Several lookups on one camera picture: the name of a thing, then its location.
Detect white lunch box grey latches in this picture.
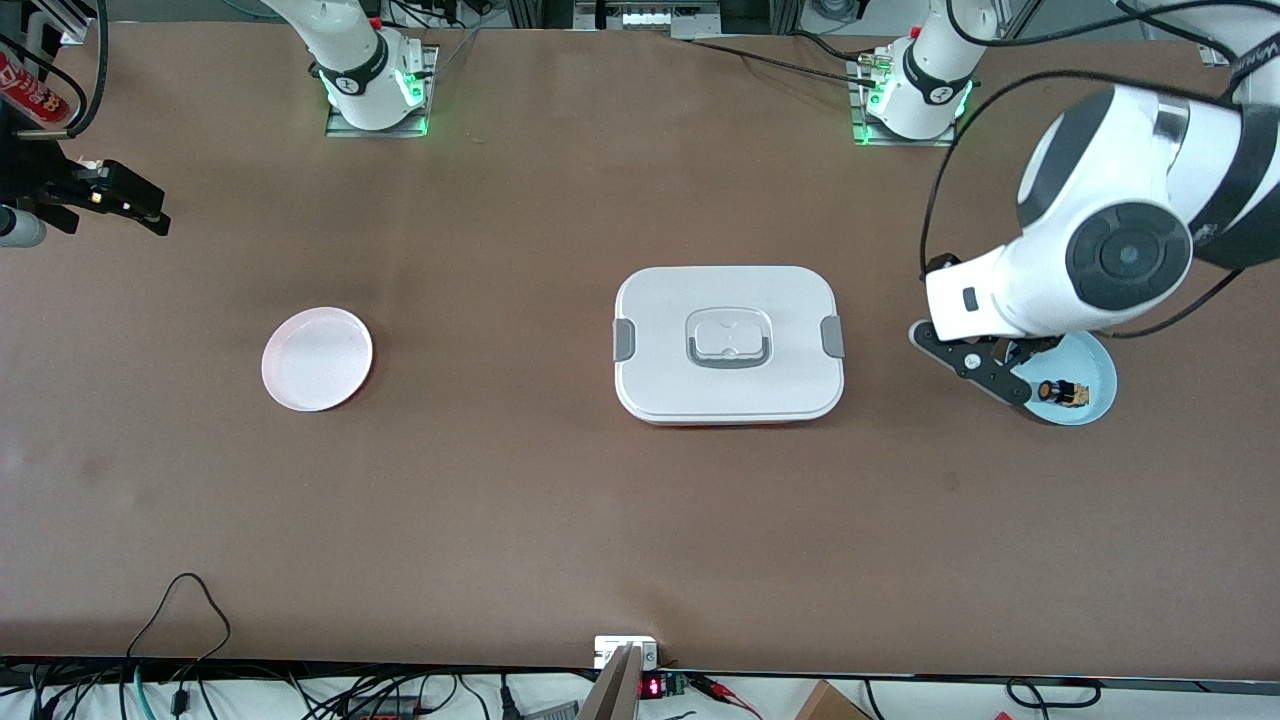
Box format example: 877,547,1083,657
612,265,846,428

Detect brown cardboard box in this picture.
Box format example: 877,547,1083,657
795,680,871,720

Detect small white box device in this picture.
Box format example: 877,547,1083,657
595,636,658,669

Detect light blue round plate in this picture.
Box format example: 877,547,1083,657
1012,330,1118,428

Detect red drink can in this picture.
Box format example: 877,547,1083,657
0,52,71,126

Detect pink round plate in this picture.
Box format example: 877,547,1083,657
262,307,374,413

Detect red black test leads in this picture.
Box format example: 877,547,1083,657
688,673,763,719

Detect white power strip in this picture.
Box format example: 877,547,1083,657
575,0,723,33

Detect aluminium bar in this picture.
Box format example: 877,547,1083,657
580,645,644,720

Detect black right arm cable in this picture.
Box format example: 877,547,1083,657
0,0,109,141

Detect aluminium frame profile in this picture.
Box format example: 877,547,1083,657
20,0,101,46

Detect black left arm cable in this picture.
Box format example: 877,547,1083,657
920,0,1280,341

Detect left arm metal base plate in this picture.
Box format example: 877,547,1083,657
850,55,959,148

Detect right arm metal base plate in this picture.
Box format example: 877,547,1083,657
325,45,439,138

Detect black flat cable loop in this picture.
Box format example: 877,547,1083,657
1005,678,1103,711

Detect black cable to arm base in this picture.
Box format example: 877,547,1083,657
672,30,886,89

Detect black looped cable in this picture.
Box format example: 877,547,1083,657
125,573,233,691

